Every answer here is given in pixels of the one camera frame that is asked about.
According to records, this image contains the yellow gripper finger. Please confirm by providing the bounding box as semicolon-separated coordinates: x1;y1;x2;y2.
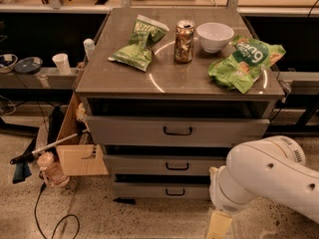
205;210;232;239

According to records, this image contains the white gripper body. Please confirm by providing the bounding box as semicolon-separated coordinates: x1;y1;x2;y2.
209;166;248;214

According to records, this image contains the grey bottom drawer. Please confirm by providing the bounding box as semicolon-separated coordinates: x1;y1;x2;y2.
113;182;209;200

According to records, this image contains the grey drawer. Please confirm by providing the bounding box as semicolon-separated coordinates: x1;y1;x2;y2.
88;116;269;147
113;182;209;200
104;154;225;176

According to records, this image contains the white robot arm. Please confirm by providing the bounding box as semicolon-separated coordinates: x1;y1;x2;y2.
209;135;319;239

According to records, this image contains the grey middle drawer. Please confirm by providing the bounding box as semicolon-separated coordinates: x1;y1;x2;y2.
104;154;225;176

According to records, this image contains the grey drawer cabinet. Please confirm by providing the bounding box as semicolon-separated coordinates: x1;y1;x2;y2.
76;8;283;186

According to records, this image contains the grey top drawer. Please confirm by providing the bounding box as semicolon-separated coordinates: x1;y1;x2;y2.
88;116;269;147

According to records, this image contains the green snack bag right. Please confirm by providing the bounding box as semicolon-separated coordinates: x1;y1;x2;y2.
208;36;286;94

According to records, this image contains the cardboard box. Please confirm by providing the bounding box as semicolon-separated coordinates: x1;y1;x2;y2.
56;94;108;176

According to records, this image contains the white bowl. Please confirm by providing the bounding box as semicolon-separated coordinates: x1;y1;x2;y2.
196;23;234;53

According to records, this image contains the metallic soda can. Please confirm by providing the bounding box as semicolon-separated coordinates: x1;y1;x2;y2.
174;20;195;63

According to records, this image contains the clear plastic bottle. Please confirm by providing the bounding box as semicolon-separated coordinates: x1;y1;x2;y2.
37;152;70;187

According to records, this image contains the green chip bag left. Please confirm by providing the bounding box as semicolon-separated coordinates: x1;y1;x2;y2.
109;15;169;72

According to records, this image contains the grabber stick tool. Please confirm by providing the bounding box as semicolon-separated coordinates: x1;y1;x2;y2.
10;129;89;164

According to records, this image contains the white plastic bottle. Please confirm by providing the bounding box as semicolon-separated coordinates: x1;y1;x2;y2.
83;39;95;60

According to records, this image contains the blue cloth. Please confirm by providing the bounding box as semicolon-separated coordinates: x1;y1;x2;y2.
13;161;32;184

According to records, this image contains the white paper cup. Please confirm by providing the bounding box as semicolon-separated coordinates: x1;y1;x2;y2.
52;53;71;75

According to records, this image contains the dark blue plate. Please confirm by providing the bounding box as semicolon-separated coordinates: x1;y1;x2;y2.
14;57;43;75

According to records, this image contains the small bowl far left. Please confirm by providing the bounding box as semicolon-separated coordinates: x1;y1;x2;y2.
0;54;18;74

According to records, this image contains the black floor cable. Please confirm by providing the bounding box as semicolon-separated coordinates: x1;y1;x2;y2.
34;182;81;239

